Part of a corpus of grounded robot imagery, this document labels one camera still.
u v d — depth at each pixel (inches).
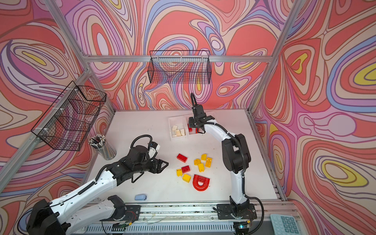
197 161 35.2
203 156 36.4
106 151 34.1
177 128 42.4
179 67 37.9
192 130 41.4
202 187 32.2
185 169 34.2
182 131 40.0
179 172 34.1
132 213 28.4
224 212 28.5
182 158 35.8
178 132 41.0
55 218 15.6
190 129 40.9
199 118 29.6
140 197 30.8
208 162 35.6
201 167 34.2
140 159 24.4
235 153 21.1
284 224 27.2
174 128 42.0
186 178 32.7
